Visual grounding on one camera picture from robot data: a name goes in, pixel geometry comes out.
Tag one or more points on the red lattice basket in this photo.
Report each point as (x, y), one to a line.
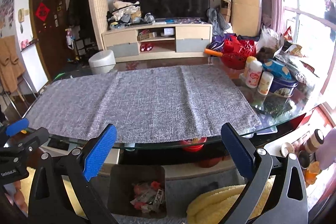
(236, 51)

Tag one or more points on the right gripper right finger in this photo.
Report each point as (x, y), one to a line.
(287, 201)

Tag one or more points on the blue cookie tin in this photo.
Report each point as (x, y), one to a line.
(283, 83)

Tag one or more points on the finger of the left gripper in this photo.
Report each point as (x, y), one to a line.
(27, 145)
(9, 130)

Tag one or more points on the purple clothes pile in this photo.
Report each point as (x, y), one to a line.
(217, 43)

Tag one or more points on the person's left hand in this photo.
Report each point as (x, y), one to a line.
(15, 195)

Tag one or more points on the orange handle stick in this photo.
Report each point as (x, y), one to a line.
(213, 53)

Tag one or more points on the yellow fluffy blanket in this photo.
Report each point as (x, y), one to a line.
(212, 206)

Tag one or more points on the dark trash bin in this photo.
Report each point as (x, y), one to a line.
(137, 191)

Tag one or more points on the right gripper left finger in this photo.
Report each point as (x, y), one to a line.
(49, 201)

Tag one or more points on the cream lotion bottle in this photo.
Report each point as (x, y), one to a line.
(265, 83)

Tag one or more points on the beige TV cabinet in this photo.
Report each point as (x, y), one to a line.
(157, 41)

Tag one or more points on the white round stool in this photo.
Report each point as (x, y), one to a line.
(102, 62)

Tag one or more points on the grey woven table cloth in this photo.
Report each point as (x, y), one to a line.
(153, 105)

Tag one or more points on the brown wooden door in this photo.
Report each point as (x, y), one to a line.
(48, 21)

